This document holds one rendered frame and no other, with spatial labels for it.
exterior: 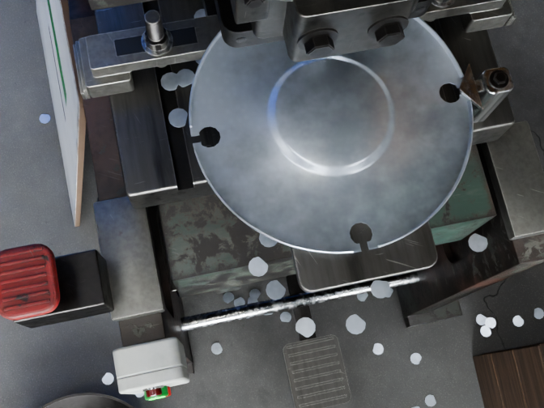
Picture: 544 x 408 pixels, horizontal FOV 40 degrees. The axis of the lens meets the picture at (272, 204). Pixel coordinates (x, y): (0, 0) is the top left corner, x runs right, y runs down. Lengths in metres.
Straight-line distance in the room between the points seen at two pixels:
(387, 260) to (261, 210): 0.13
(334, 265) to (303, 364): 0.62
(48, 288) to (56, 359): 0.78
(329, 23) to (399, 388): 1.03
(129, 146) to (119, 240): 0.11
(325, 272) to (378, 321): 0.81
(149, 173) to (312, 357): 0.61
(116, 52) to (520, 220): 0.51
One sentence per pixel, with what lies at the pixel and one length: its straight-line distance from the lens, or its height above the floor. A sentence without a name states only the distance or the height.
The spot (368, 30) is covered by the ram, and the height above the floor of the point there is 0.94.
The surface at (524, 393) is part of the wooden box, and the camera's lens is 1.35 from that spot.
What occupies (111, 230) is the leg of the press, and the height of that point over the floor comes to 0.64.
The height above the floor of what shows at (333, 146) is 0.79.
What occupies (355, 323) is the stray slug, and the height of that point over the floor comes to 0.65.
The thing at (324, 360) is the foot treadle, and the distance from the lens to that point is 1.34.
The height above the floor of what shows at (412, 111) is 0.78.
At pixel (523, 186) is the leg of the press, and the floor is 0.64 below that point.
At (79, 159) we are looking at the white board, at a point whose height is 0.39.
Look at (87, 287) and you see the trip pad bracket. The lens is 0.81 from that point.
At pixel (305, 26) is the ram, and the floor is 0.96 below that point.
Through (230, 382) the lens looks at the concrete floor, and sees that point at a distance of 1.49.
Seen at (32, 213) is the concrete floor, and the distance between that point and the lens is 1.59.
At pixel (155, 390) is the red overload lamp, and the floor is 0.62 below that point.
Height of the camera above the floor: 1.49
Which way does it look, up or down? 75 degrees down
